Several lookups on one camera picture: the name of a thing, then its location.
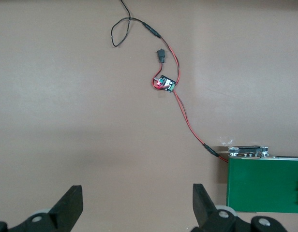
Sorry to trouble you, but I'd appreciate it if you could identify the small green circuit module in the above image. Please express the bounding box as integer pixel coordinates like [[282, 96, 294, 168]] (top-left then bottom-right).
[[158, 75, 177, 93]]

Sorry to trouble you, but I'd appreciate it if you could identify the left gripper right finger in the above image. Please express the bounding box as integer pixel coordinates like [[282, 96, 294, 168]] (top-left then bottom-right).
[[192, 183, 288, 232]]

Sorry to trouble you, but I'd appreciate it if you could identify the red and black cable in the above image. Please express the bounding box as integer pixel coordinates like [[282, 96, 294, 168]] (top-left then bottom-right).
[[110, 0, 229, 163]]

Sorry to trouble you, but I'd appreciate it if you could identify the green conveyor belt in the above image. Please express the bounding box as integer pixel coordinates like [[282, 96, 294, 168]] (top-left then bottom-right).
[[225, 145, 298, 214]]

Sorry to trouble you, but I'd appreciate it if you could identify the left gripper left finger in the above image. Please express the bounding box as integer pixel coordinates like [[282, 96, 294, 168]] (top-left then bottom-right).
[[0, 185, 84, 232]]

